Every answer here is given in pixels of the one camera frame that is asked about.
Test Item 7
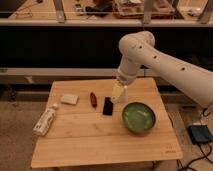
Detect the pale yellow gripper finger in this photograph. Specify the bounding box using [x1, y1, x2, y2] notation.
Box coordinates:
[111, 83, 127, 103]

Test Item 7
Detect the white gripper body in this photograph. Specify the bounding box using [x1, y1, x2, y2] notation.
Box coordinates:
[116, 68, 137, 86]

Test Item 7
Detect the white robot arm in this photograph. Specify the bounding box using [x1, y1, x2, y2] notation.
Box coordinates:
[116, 31, 213, 110]

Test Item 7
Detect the black rectangular bar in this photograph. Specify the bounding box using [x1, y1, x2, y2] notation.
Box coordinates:
[103, 97, 113, 116]

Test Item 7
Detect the dark red oblong object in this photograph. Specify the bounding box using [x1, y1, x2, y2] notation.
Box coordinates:
[90, 92, 97, 108]

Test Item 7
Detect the green ceramic bowl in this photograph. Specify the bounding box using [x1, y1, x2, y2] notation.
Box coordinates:
[122, 102, 156, 134]

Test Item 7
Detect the white sponge block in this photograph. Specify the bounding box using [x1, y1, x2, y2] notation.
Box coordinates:
[61, 94, 78, 105]

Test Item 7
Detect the wooden shelf with clutter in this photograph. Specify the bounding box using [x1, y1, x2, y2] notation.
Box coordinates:
[0, 0, 213, 27]

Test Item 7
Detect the white plastic bottle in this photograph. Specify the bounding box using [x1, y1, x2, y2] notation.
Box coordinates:
[33, 103, 58, 136]

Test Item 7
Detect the dark blue power box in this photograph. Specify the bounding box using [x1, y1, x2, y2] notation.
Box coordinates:
[187, 125, 213, 144]

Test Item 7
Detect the black floor cable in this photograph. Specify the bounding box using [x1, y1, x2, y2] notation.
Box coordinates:
[175, 108, 213, 171]

